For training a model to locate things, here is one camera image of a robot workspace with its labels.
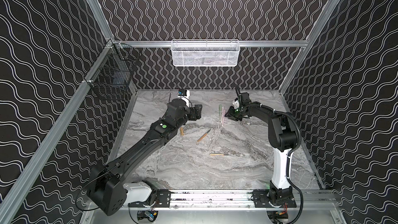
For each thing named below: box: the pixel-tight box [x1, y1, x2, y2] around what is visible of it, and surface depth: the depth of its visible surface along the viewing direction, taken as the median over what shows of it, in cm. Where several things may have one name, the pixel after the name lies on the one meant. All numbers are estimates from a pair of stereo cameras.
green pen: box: [218, 104, 223, 121], surface depth 111 cm
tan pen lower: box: [209, 153, 231, 157], surface depth 91 cm
